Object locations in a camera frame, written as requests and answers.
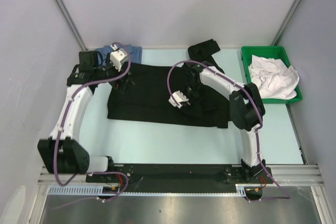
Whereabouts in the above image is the corner frame post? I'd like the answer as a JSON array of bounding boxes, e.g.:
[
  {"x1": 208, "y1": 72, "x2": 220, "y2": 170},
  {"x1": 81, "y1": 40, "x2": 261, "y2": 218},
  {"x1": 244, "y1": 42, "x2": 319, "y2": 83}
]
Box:
[
  {"x1": 270, "y1": 0, "x2": 303, "y2": 46},
  {"x1": 53, "y1": 0, "x2": 88, "y2": 51}
]

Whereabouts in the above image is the right corner frame post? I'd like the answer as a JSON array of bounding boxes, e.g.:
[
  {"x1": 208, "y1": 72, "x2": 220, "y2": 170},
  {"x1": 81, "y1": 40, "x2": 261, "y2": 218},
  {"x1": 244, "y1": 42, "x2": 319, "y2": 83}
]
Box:
[{"x1": 270, "y1": 0, "x2": 303, "y2": 46}]

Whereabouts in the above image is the aluminium frame rail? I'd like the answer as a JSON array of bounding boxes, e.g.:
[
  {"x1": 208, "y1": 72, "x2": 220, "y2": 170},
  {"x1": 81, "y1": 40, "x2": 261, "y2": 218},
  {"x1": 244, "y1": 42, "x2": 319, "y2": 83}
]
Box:
[{"x1": 37, "y1": 165, "x2": 324, "y2": 186}]

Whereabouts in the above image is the slotted cable duct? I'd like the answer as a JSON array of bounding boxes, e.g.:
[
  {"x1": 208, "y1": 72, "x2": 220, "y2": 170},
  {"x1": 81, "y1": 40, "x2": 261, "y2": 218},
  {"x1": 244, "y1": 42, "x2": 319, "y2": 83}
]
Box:
[{"x1": 48, "y1": 185, "x2": 246, "y2": 197}]

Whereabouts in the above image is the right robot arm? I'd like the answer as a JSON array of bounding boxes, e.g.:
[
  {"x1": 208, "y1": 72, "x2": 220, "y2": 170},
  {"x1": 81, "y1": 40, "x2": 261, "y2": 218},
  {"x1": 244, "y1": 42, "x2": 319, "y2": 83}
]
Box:
[{"x1": 181, "y1": 61, "x2": 266, "y2": 183}]

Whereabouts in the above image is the green plastic bin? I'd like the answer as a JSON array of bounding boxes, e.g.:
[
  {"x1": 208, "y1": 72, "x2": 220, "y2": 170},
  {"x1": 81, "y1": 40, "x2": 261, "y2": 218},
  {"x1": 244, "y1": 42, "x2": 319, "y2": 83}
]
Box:
[{"x1": 241, "y1": 46, "x2": 302, "y2": 104}]

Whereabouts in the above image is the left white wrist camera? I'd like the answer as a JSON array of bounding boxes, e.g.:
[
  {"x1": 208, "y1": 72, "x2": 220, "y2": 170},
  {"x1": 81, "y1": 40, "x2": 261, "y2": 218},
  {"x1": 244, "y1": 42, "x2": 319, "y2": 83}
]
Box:
[{"x1": 110, "y1": 48, "x2": 128, "y2": 72}]

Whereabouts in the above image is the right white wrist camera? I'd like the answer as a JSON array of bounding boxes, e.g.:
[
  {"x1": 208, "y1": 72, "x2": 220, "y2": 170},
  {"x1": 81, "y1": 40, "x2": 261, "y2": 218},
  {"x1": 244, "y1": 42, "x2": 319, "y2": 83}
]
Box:
[{"x1": 169, "y1": 91, "x2": 190, "y2": 109}]

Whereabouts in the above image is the white crumpled shirt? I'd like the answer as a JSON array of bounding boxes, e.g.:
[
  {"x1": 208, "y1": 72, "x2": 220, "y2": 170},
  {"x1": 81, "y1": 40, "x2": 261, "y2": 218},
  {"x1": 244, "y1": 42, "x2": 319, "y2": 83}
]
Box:
[{"x1": 248, "y1": 55, "x2": 300, "y2": 100}]

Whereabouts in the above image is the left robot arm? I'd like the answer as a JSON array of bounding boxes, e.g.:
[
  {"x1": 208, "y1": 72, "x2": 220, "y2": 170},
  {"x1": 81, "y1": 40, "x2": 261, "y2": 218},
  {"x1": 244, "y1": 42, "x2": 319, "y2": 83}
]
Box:
[{"x1": 37, "y1": 45, "x2": 133, "y2": 182}]

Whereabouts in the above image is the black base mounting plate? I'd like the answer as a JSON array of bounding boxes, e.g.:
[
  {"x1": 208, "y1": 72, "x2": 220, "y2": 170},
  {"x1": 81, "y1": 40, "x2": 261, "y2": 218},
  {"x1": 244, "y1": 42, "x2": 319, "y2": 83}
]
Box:
[{"x1": 86, "y1": 163, "x2": 272, "y2": 200}]

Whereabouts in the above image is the left corner frame post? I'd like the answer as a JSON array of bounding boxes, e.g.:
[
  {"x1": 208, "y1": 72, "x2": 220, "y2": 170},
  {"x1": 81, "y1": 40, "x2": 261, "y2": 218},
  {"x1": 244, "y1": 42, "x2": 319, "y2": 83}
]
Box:
[{"x1": 53, "y1": 0, "x2": 88, "y2": 51}]

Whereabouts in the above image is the blue checkered folded shirt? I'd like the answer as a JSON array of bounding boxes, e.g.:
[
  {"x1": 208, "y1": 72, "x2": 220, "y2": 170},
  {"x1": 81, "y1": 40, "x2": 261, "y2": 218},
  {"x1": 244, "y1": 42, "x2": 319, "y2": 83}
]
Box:
[{"x1": 95, "y1": 45, "x2": 142, "y2": 66}]

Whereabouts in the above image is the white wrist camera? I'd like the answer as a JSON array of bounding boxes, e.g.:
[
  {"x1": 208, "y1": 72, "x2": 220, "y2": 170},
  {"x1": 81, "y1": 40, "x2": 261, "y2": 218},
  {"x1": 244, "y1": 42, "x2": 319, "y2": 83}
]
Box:
[
  {"x1": 169, "y1": 91, "x2": 190, "y2": 109},
  {"x1": 110, "y1": 48, "x2": 128, "y2": 72}
]

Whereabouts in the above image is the black long sleeve shirt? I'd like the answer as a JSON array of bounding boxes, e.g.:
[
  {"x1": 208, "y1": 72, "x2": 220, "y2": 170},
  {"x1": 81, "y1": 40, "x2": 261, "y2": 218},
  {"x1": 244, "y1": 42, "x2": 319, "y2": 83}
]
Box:
[{"x1": 107, "y1": 53, "x2": 230, "y2": 129}]

